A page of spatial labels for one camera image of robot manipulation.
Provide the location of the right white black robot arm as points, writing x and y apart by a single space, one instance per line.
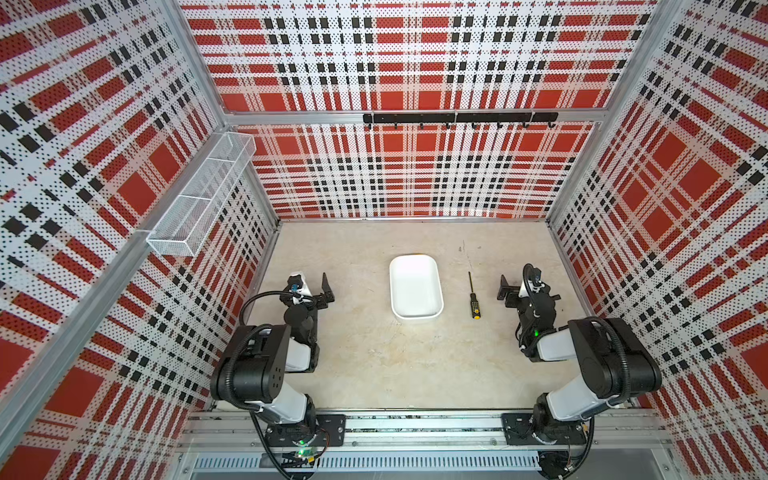
614 366

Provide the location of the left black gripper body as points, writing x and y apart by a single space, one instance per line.
314 299

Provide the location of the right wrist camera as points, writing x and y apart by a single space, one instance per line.
531 277

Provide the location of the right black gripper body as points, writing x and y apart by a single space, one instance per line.
527 298

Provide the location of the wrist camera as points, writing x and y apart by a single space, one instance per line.
531 277
297 283

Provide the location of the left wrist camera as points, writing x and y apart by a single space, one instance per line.
297 283

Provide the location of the white wire mesh shelf basket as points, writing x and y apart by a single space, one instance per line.
187 223

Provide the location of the white plastic bin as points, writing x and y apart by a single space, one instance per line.
415 288

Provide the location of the black yellow screwdriver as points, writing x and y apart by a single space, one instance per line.
474 302

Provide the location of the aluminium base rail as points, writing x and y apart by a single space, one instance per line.
431 444

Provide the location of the black hook rail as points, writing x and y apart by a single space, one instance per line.
523 118

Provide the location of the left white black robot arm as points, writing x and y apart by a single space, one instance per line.
252 373

